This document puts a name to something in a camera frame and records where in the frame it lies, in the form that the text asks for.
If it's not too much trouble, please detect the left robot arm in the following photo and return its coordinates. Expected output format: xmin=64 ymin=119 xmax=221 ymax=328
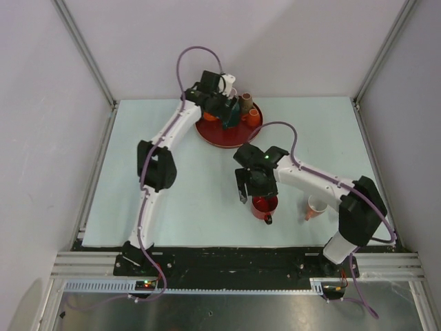
xmin=122 ymin=70 xmax=240 ymax=275

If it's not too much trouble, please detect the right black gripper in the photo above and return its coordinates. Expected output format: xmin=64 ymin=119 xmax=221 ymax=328
xmin=236 ymin=168 xmax=278 ymax=203

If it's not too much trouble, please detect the small salmon pink mug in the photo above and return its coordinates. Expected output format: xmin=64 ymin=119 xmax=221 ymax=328
xmin=305 ymin=195 xmax=328 ymax=221

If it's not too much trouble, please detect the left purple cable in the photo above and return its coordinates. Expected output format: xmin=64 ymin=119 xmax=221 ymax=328
xmin=65 ymin=46 xmax=224 ymax=311

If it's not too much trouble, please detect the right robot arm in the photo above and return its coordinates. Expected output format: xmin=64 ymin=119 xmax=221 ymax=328
xmin=234 ymin=143 xmax=387 ymax=277

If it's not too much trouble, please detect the red mug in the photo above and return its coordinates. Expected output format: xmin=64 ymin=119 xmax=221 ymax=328
xmin=251 ymin=196 xmax=278 ymax=225

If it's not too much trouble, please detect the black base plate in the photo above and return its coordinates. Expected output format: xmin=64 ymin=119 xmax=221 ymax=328
xmin=113 ymin=243 xmax=360 ymax=290

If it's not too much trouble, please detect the brown textured cup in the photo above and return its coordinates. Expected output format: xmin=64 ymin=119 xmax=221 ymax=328
xmin=239 ymin=92 xmax=254 ymax=114

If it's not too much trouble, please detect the dark green mug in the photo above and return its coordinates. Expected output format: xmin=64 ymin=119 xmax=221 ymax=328
xmin=223 ymin=103 xmax=240 ymax=130

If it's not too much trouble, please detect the orange mug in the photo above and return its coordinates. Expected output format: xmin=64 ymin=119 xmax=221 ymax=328
xmin=203 ymin=112 xmax=220 ymax=122

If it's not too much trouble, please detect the small orange cup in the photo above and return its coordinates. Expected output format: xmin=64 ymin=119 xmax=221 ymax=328
xmin=241 ymin=108 xmax=261 ymax=127

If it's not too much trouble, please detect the grey cable duct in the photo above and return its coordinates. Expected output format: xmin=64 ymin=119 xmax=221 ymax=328
xmin=64 ymin=279 xmax=323 ymax=295

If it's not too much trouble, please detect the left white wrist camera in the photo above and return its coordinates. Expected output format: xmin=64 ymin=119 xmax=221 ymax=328
xmin=218 ymin=73 xmax=236 ymax=97

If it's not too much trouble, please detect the round red tray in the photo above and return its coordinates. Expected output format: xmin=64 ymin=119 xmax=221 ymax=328
xmin=195 ymin=102 xmax=263 ymax=149

